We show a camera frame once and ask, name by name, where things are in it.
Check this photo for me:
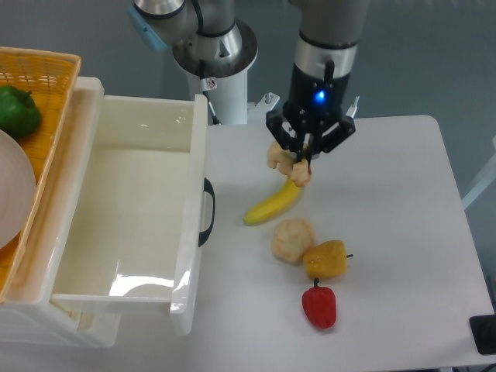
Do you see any open white upper drawer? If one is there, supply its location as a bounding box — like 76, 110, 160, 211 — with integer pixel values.
50, 92, 216, 336

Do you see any red toy bell pepper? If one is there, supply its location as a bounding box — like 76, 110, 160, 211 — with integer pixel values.
301, 277, 337, 329

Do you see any white round plate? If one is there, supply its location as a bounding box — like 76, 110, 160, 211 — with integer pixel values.
1, 131, 36, 248

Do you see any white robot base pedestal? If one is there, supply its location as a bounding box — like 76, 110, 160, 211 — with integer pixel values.
172, 19, 258, 125

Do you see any white frame at right edge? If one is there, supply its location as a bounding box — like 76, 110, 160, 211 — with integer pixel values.
462, 137, 495, 211

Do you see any round toy bread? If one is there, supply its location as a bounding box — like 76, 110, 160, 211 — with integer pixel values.
270, 218, 315, 264

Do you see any white drawer cabinet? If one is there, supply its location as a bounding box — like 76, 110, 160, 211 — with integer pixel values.
1, 77, 120, 347

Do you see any orange woven basket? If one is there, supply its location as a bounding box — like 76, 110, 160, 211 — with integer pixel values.
0, 46, 82, 305

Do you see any green toy bell pepper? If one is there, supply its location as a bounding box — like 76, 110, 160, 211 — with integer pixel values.
1, 85, 42, 140

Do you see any yellow toy banana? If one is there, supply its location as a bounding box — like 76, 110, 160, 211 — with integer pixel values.
243, 177, 300, 226

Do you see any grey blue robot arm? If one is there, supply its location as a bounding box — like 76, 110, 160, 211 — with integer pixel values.
128, 1, 368, 161

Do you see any black device at table edge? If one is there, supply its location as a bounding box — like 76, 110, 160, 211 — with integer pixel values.
469, 315, 496, 355

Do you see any black drawer handle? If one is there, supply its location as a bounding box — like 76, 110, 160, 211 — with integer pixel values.
198, 177, 216, 247

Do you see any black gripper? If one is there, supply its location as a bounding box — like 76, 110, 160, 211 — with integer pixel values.
266, 61, 356, 167

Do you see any yellow toy bell pepper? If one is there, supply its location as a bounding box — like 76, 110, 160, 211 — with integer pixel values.
303, 240, 353, 280

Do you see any white table clamp bracket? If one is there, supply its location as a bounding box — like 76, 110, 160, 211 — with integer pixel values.
247, 91, 280, 124

